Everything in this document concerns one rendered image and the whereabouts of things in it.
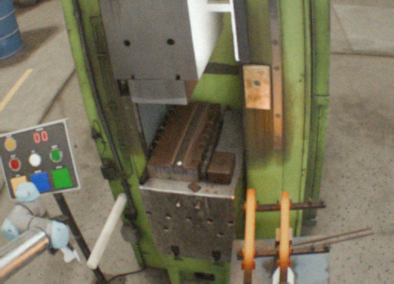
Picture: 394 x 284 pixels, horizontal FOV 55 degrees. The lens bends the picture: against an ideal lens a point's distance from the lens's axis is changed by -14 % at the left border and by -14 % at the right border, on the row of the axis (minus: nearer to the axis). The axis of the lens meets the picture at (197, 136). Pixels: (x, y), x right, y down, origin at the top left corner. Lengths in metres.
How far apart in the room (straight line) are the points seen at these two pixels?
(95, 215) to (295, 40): 1.98
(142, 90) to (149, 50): 0.16
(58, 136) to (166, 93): 0.49
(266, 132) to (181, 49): 0.50
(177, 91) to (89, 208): 1.73
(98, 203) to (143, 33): 1.86
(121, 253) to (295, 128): 1.48
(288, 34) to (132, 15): 0.51
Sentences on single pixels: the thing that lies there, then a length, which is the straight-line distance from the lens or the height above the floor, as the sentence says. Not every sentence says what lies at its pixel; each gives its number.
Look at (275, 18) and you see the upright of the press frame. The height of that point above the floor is 1.53.
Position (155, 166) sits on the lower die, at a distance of 1.69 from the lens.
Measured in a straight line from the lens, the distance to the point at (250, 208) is 1.52.
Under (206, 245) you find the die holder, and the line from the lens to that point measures 1.88.
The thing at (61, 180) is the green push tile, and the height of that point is 1.00.
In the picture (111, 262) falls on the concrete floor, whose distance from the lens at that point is 2.67.
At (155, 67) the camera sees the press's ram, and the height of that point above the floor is 1.41.
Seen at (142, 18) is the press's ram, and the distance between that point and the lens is 1.35.
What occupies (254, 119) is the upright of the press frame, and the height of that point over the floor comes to 1.12.
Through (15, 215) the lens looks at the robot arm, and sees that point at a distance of 1.26.
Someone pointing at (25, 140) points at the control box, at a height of 1.16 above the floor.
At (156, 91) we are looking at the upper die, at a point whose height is 1.32.
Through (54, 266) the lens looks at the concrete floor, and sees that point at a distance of 2.78.
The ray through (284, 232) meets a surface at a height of 0.95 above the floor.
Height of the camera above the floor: 2.07
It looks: 38 degrees down
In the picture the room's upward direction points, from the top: 8 degrees counter-clockwise
